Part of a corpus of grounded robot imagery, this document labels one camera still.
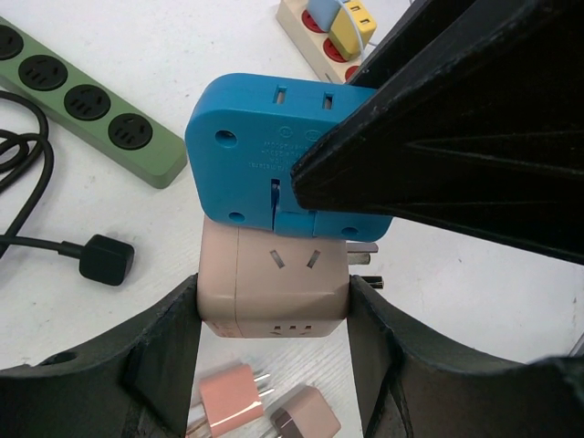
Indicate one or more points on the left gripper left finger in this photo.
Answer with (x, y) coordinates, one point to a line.
(134, 380)

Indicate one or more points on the beige dual usb charger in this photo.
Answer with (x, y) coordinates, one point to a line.
(305, 414)

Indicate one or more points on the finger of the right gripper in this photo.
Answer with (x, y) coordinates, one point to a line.
(489, 39)
(501, 163)

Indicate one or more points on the beige cube socket adapter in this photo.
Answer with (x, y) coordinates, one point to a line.
(253, 284)

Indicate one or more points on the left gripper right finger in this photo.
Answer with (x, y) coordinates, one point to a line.
(412, 381)

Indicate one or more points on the green power strip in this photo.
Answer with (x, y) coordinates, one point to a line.
(98, 116)

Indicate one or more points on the cream power strip red sockets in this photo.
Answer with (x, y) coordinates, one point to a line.
(314, 44)

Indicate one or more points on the yellow usb charger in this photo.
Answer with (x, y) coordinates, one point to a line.
(352, 29)

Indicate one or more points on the blue plug adapter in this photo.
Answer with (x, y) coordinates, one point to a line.
(244, 136)

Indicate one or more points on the light blue usb charger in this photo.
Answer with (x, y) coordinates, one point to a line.
(324, 12)

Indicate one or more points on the salmon usb charger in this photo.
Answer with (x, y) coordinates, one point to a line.
(229, 399)

